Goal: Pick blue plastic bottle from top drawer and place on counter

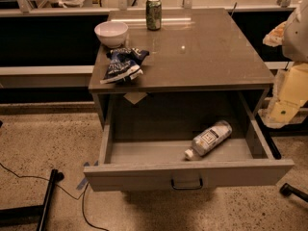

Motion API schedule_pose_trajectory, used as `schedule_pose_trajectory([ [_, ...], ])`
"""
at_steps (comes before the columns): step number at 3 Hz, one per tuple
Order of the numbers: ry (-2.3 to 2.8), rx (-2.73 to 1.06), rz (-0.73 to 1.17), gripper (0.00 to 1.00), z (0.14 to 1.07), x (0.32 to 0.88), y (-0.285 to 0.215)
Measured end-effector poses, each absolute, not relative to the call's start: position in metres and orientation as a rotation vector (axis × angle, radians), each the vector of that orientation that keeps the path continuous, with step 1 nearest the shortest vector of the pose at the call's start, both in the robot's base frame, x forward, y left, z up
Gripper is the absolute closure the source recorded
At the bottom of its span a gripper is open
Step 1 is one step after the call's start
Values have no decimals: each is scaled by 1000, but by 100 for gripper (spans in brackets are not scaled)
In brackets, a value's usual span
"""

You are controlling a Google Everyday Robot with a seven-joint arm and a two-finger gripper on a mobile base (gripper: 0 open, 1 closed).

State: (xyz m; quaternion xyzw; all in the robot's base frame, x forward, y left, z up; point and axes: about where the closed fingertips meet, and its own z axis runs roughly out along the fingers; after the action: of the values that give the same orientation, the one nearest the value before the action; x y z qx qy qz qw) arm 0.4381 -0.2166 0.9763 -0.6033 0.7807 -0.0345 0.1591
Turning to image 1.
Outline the grey cabinet counter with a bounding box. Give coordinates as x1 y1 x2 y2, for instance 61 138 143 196
89 9 273 122

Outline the black floor cable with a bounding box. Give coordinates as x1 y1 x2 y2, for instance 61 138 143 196
0 162 110 231

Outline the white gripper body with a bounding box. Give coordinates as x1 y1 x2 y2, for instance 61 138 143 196
277 62 308 107

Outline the white paper tag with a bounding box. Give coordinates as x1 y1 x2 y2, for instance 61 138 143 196
124 92 147 105

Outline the open grey top drawer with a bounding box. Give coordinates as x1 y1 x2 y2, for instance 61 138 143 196
84 91 294 191

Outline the black caster leg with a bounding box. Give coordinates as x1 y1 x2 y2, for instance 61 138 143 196
279 183 308 202

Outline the green soda can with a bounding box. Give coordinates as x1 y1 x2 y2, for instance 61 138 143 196
145 0 162 31

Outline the black drawer handle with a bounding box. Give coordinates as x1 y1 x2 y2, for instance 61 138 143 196
170 178 203 191

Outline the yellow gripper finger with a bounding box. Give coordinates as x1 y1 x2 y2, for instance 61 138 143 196
258 98 300 129

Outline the white bowl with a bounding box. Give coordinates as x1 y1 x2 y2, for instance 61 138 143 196
94 21 128 48

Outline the blue chip bag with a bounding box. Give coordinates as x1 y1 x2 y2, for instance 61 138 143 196
100 48 149 84

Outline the black floor stand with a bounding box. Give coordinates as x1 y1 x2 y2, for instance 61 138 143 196
0 169 64 231

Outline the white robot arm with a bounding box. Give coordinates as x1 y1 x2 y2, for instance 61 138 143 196
263 0 308 129

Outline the clear plastic water bottle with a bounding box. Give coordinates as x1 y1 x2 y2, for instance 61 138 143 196
185 120 232 161

